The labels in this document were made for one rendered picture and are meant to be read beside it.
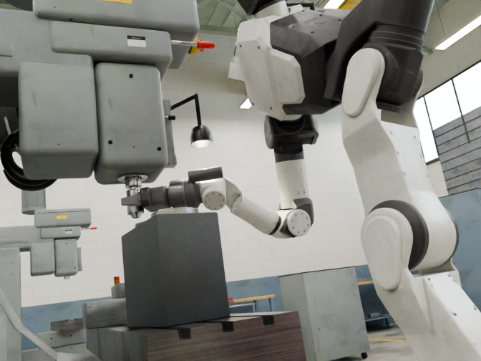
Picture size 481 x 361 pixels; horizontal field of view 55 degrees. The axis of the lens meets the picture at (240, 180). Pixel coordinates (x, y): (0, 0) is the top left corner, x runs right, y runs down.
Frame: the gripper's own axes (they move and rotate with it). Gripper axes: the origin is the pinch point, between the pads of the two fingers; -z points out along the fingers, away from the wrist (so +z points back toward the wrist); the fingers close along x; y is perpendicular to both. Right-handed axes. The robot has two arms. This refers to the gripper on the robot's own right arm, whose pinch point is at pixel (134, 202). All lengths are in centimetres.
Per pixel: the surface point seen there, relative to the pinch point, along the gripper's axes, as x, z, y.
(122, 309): -0.2, -6.0, 29.0
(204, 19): -664, -9, -497
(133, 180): 2.3, 0.8, -5.7
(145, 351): 64, 17, 35
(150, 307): 45, 13, 30
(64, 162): 12.3, -14.4, -10.6
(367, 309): -819, 219, 91
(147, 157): 7.9, 6.8, -9.9
